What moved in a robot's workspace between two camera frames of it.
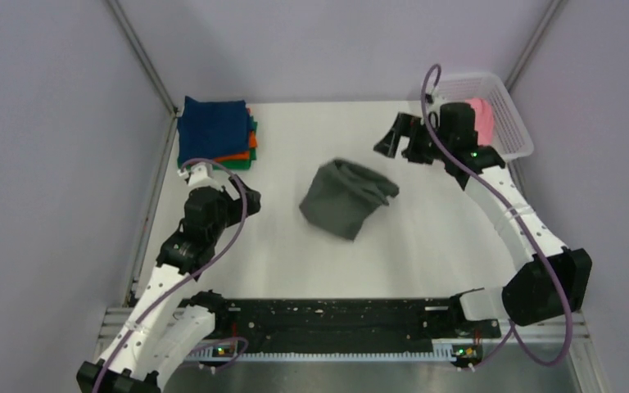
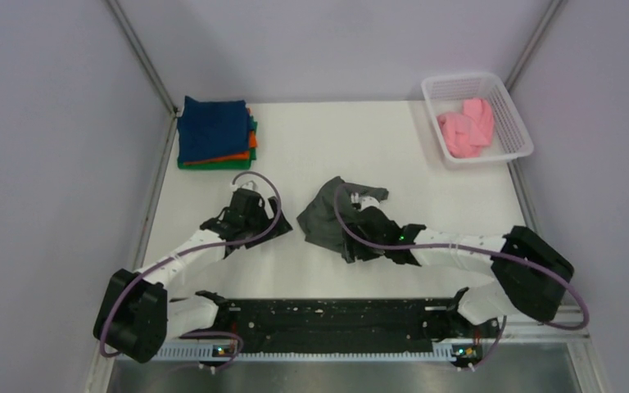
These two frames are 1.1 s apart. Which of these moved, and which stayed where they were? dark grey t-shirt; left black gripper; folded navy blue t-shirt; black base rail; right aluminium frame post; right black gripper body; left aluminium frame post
Moved: left black gripper; dark grey t-shirt; right black gripper body
Stayed: black base rail; left aluminium frame post; folded navy blue t-shirt; right aluminium frame post
